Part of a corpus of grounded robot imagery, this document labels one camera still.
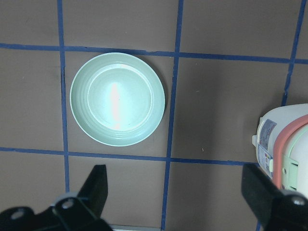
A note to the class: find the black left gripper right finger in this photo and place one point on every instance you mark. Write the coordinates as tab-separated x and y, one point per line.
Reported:
275	209

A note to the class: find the white rice cooker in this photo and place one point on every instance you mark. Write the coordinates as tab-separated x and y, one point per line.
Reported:
281	144

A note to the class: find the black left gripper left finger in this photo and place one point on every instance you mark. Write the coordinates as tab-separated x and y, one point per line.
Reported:
75	213

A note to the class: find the green plate near centre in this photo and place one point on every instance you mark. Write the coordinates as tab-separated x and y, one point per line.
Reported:
117	99

